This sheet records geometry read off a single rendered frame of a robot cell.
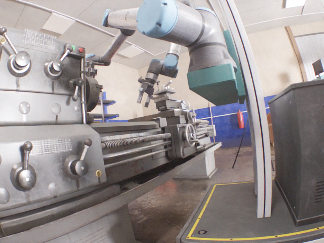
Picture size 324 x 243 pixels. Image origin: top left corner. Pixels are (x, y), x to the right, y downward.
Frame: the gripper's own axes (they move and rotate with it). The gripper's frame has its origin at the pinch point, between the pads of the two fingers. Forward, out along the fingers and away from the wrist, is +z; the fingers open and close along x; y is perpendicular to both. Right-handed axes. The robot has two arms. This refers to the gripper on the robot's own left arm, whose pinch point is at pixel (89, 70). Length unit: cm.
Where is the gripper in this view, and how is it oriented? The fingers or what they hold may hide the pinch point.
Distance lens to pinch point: 132.0
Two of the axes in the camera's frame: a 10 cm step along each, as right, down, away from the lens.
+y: -1.5, 9.8, 1.4
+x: -9.0, -0.8, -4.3
